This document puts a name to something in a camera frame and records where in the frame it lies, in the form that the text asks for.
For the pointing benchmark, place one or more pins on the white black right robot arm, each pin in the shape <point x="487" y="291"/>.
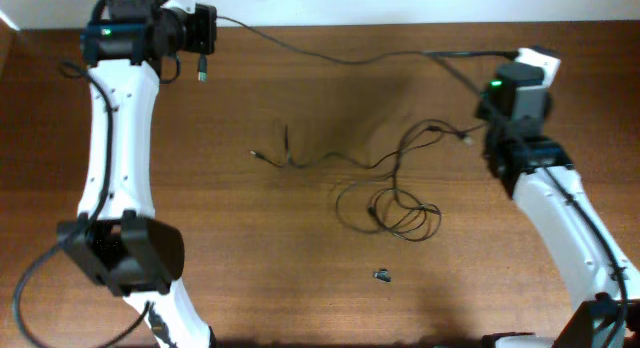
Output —
<point x="542" y="181"/>

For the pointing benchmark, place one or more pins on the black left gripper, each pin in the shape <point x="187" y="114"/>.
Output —
<point x="204" y="29"/>

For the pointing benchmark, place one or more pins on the small black adapter plug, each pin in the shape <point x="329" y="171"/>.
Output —
<point x="382" y="275"/>

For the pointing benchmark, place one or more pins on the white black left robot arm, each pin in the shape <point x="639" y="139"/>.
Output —
<point x="115" y="239"/>

